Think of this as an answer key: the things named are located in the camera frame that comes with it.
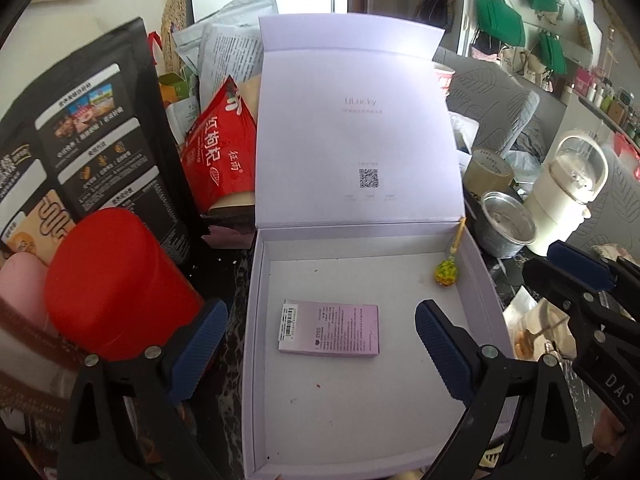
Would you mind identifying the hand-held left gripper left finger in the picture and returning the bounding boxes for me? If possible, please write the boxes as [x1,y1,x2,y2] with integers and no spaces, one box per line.
[57,297,231,480]

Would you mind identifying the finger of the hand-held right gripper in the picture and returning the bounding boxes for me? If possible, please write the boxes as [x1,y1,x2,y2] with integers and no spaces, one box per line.
[521,257,608,346]
[546,240,640,311]

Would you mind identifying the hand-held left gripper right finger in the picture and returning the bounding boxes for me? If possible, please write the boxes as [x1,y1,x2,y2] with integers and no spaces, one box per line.
[414,299,586,480]

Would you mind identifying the white gift box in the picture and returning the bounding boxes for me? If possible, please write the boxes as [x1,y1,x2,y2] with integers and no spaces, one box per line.
[241,14,516,480]

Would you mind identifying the person's right hand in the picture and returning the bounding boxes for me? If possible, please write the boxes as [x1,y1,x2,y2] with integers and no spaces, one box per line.
[592,402,640,463]

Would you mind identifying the floral cushion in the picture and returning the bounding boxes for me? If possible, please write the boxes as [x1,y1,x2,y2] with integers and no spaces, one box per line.
[594,241,628,262]

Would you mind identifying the wrapped pastry packet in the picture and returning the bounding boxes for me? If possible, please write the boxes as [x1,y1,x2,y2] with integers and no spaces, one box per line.
[502,287,576,361]

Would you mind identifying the white kettle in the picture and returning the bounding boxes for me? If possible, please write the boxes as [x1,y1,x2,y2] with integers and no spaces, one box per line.
[527,131,610,256]

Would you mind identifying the metal cup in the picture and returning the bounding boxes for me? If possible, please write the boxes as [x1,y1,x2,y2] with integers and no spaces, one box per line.
[474,191,537,259]

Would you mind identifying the yellow green lollipop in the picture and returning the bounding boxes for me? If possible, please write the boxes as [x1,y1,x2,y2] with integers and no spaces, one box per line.
[432,217,468,288]

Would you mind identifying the red cylindrical canister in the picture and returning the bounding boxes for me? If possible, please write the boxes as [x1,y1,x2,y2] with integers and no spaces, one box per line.
[44,207,206,363]

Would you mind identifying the pink paper piece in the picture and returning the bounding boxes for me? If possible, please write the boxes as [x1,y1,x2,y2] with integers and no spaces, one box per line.
[206,224,253,250]

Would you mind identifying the clear plastic bag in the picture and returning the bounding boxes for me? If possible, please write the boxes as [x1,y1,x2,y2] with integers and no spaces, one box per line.
[505,149,543,188]

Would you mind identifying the small pink box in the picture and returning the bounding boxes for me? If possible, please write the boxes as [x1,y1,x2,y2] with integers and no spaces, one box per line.
[277,299,382,358]

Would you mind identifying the brown tape roll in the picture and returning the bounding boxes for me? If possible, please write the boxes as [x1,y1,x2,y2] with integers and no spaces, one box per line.
[462,149,516,195]

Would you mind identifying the row of bottles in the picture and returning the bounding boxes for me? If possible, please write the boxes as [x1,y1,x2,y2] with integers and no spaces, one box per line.
[575,67,640,143]

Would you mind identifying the brown patterned package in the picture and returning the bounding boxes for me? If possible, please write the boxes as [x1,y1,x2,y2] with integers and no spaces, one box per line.
[0,300,101,461]

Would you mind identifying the grey leaf-pattern sofa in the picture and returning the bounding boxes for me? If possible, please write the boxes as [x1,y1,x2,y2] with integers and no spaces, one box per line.
[435,50,640,261]

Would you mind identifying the pink cylinder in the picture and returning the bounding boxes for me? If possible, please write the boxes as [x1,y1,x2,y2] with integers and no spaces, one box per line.
[0,251,61,341]

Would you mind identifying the red snack bag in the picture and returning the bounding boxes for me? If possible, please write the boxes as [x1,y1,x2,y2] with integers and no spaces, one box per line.
[180,75,258,213]

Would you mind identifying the red white paper cup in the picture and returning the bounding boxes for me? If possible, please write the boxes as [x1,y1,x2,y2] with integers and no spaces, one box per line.
[434,64,457,98]

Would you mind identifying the black snack bag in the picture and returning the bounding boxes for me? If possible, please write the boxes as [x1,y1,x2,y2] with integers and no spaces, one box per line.
[0,16,193,271]

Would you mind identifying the small green box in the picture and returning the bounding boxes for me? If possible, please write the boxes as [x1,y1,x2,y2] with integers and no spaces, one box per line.
[159,72,201,113]

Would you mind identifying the printed paper sheet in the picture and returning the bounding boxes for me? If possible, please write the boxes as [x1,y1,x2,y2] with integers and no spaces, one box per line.
[199,22,264,111]

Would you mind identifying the woven straw mat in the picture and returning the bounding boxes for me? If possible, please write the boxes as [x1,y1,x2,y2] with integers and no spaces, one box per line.
[161,0,192,76]

